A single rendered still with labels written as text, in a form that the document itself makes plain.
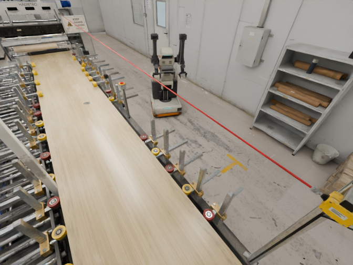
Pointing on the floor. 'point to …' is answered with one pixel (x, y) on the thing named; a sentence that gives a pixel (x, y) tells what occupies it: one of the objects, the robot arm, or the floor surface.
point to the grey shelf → (303, 79)
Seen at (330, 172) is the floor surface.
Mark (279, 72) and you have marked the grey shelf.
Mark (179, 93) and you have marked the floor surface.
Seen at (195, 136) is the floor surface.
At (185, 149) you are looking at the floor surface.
